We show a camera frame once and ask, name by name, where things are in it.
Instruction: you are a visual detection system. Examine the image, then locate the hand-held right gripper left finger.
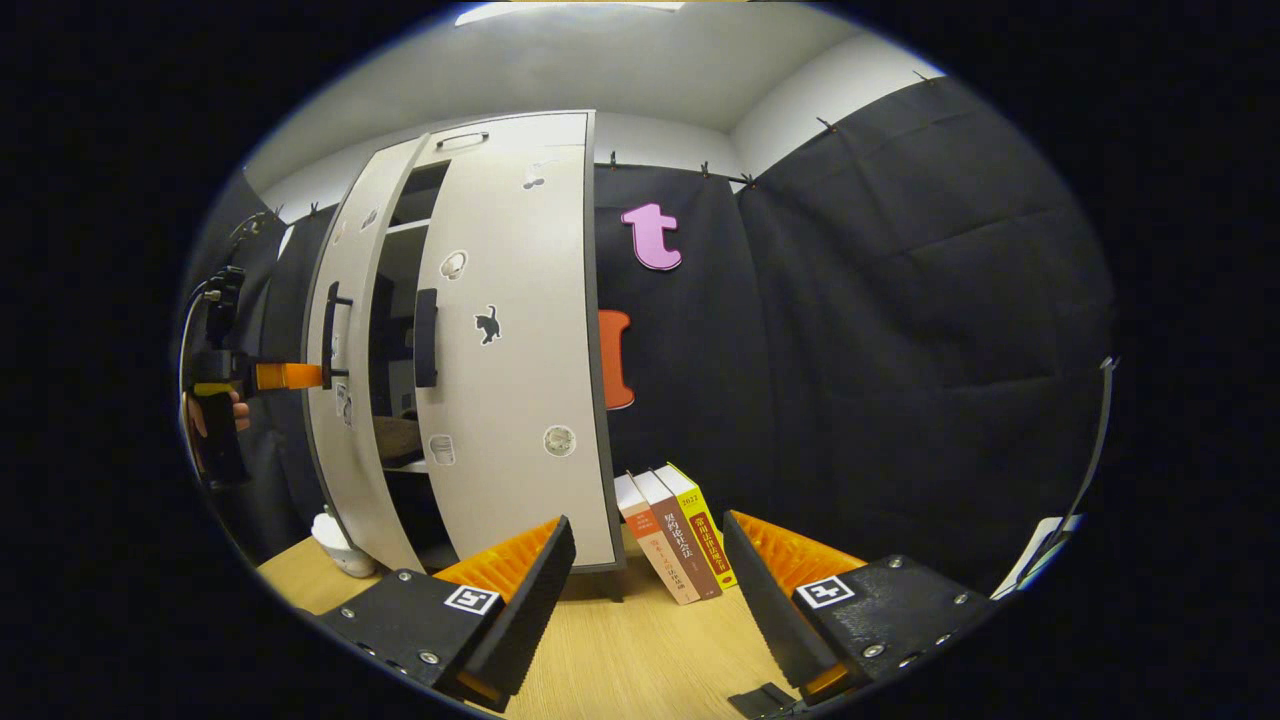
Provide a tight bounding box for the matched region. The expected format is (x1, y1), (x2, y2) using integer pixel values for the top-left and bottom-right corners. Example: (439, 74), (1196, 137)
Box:
(300, 515), (578, 713)

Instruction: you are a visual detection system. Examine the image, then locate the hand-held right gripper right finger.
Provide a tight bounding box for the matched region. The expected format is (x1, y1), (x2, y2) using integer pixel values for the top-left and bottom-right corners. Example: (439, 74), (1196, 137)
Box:
(722, 510), (1001, 716)

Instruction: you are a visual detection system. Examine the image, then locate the white cabinet door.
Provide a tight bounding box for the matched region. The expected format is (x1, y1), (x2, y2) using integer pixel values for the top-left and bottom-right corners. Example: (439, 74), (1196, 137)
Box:
(302, 135), (431, 573)
(413, 145), (623, 571)

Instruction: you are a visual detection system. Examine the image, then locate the brown fuzzy shoe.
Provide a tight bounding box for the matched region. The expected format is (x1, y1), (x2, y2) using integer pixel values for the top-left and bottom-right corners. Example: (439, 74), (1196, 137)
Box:
(375, 416), (423, 463)

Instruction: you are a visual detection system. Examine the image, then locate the white shoe cabinet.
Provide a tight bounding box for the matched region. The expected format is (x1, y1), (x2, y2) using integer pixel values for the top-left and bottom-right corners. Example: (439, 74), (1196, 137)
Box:
(300, 110), (626, 601)

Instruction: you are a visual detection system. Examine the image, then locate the dark red book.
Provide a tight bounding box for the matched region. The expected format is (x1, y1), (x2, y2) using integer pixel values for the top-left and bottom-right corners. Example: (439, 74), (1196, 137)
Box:
(632, 468), (723, 602)

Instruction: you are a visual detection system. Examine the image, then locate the white and red book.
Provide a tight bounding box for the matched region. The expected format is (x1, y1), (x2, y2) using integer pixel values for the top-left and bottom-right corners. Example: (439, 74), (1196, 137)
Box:
(613, 473), (701, 607)

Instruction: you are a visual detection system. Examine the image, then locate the small white round object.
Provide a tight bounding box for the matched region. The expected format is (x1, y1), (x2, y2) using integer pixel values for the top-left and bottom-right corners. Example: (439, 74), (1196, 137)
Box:
(312, 510), (379, 579)

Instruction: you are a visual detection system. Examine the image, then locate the black backdrop cloth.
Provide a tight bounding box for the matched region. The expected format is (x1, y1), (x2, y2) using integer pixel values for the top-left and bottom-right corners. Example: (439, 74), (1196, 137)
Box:
(190, 75), (1116, 601)

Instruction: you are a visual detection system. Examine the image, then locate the wide ceiling light panel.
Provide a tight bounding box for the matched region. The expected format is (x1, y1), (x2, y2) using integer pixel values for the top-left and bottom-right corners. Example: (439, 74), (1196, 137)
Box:
(455, 0), (686, 26)

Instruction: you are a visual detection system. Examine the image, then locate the black left door handle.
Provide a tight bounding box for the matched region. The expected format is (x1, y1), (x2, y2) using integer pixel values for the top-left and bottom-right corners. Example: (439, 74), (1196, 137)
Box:
(320, 281), (354, 391)

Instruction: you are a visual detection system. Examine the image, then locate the black door handle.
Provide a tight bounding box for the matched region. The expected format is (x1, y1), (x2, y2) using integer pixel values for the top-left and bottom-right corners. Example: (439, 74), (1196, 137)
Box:
(320, 281), (354, 391)
(413, 288), (440, 389)

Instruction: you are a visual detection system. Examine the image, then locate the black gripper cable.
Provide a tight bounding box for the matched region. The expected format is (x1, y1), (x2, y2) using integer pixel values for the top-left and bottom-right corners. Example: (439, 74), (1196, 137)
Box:
(178, 210), (276, 401)

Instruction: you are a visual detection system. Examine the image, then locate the black right door handle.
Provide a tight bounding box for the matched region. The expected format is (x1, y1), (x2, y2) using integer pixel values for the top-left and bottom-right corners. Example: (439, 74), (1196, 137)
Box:
(413, 288), (440, 389)

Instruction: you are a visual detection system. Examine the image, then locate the thin black strap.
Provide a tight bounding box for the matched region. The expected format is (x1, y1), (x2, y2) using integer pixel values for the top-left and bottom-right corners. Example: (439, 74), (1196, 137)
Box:
(1040, 355), (1119, 561)

